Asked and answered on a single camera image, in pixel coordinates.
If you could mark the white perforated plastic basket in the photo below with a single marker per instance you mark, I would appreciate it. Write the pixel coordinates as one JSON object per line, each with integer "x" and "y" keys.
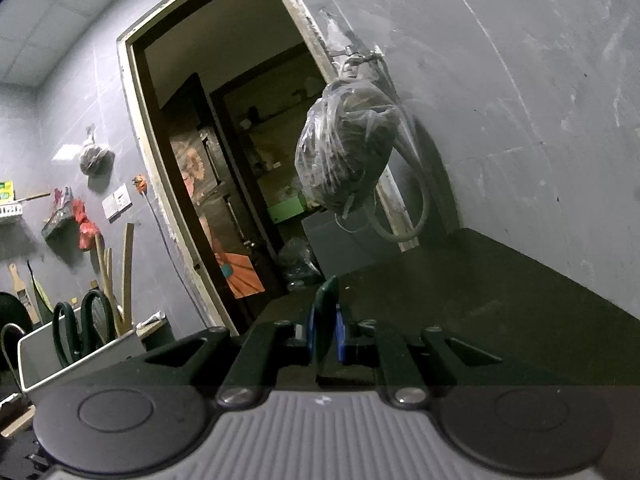
{"x": 35, "y": 360}

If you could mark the black plastic bag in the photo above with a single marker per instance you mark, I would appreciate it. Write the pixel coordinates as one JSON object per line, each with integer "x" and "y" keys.
{"x": 300, "y": 265}

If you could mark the grey cabinet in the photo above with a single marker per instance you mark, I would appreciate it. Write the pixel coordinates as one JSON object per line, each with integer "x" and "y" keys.
{"x": 340, "y": 245}

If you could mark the green yellow box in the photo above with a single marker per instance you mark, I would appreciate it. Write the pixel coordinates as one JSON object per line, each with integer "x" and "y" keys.
{"x": 6, "y": 192}

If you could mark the metal wall tap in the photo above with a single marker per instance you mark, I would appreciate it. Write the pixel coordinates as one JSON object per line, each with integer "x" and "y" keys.
{"x": 350, "y": 62}

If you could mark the clear plastic bag dark contents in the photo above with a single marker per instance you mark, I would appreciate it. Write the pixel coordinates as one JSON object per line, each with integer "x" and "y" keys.
{"x": 340, "y": 150}

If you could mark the white wall switch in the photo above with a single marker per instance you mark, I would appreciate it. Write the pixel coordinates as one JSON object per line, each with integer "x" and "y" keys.
{"x": 117, "y": 201}

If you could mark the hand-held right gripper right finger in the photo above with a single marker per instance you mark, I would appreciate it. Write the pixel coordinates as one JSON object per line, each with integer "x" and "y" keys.
{"x": 341, "y": 335}

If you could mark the curved metal faucet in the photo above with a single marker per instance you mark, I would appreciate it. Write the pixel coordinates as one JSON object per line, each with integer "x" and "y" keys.
{"x": 10, "y": 326}

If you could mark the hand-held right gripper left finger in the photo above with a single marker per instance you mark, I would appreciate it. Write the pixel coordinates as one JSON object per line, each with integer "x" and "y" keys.
{"x": 312, "y": 335}

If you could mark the black wok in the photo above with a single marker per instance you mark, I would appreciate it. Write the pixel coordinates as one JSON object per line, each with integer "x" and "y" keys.
{"x": 12, "y": 310}

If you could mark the wooden board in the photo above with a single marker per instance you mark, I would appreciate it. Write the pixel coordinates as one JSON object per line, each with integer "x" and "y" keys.
{"x": 152, "y": 329}
{"x": 17, "y": 420}

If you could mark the small hanging dark bag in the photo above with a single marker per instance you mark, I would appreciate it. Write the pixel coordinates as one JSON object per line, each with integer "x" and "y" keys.
{"x": 94, "y": 157}

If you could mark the red plastic bag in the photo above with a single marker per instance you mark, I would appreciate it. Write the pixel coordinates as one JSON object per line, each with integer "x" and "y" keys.
{"x": 85, "y": 225}

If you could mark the dark green kitchen scissors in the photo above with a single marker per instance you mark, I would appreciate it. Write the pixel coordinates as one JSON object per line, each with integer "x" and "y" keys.
{"x": 82, "y": 317}

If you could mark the dark wooden door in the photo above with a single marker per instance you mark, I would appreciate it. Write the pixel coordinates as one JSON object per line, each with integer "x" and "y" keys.
{"x": 220, "y": 160}

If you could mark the white wall rack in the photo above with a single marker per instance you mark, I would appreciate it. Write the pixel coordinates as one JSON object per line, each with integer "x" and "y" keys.
{"x": 10, "y": 211}

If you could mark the white door frame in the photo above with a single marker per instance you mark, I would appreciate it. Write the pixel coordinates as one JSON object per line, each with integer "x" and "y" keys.
{"x": 150, "y": 160}

